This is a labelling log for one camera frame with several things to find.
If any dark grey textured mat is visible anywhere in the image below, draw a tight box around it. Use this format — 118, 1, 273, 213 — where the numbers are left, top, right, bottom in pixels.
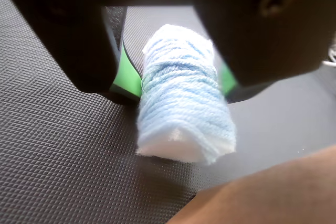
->
0, 0, 336, 224

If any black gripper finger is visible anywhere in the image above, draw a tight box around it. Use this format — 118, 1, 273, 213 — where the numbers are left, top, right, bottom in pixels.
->
193, 0, 336, 103
0, 0, 143, 104

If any light blue yarn-wrapped block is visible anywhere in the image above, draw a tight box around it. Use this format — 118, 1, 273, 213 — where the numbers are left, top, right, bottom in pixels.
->
134, 23, 237, 166

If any brown cardboard box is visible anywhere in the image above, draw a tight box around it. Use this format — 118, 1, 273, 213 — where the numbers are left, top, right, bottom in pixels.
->
166, 145, 336, 224

